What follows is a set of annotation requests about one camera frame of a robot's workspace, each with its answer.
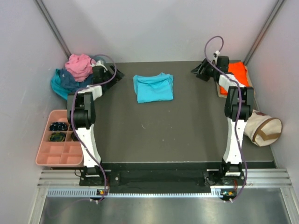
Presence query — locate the light blue t shirt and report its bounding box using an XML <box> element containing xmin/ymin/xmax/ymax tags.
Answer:
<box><xmin>133</xmin><ymin>73</ymin><xmax>174</xmax><ymax>104</ymax></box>

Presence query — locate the dark blue t shirt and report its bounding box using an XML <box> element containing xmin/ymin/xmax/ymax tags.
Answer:
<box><xmin>59</xmin><ymin>69</ymin><xmax>93</xmax><ymax>92</ymax></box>

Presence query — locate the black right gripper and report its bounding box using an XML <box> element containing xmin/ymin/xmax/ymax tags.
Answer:
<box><xmin>190</xmin><ymin>59</ymin><xmax>217</xmax><ymax>82</ymax></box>

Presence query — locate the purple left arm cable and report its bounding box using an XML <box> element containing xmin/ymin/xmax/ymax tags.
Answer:
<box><xmin>71</xmin><ymin>54</ymin><xmax>117</xmax><ymax>203</ymax></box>

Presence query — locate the pink t shirt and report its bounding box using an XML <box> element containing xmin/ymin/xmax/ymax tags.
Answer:
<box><xmin>65</xmin><ymin>54</ymin><xmax>96</xmax><ymax>82</ymax></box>

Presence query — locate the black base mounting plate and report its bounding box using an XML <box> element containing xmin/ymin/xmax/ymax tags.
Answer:
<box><xmin>79</xmin><ymin>162</ymin><xmax>236</xmax><ymax>193</ymax></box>

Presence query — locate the dark hair tie green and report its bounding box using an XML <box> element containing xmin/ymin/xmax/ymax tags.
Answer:
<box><xmin>49</xmin><ymin>132</ymin><xmax>66</xmax><ymax>142</ymax></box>

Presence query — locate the folded orange t shirt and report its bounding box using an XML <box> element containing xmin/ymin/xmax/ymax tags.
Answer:
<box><xmin>228</xmin><ymin>62</ymin><xmax>250</xmax><ymax>86</ymax></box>

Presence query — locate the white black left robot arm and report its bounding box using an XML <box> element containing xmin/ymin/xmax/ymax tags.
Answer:
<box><xmin>67</xmin><ymin>65</ymin><xmax>124</xmax><ymax>187</ymax></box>

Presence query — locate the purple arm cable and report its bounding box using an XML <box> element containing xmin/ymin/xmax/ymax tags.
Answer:
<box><xmin>71</xmin><ymin>54</ymin><xmax>117</xmax><ymax>203</ymax></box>
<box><xmin>204</xmin><ymin>35</ymin><xmax>248</xmax><ymax>203</ymax></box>

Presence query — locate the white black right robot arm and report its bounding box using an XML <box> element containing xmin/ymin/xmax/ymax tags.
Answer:
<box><xmin>191</xmin><ymin>56</ymin><xmax>254</xmax><ymax>186</ymax></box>

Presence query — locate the teal t shirt in bin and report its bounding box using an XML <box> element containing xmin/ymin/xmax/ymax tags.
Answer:
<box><xmin>50</xmin><ymin>69</ymin><xmax>72</xmax><ymax>100</ymax></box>

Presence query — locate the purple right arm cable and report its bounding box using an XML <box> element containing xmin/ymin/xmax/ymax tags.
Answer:
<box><xmin>204</xmin><ymin>35</ymin><xmax>248</xmax><ymax>203</ymax></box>

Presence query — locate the grey slotted cable duct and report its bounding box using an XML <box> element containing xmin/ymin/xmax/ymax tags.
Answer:
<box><xmin>47</xmin><ymin>188</ymin><xmax>233</xmax><ymax>198</ymax></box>

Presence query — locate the pink compartment tray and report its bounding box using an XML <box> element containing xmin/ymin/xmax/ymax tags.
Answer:
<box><xmin>36</xmin><ymin>110</ymin><xmax>84</xmax><ymax>168</ymax></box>

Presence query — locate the dark hair tie blue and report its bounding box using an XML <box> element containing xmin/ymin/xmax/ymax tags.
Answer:
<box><xmin>49</xmin><ymin>122</ymin><xmax>68</xmax><ymax>131</ymax></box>

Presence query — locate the cream canvas drawstring bag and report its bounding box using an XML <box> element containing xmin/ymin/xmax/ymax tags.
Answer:
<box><xmin>244</xmin><ymin>110</ymin><xmax>283</xmax><ymax>147</ymax></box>

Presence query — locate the teal plastic laundry bin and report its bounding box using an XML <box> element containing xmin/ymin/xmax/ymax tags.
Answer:
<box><xmin>93</xmin><ymin>55</ymin><xmax>107</xmax><ymax>63</ymax></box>

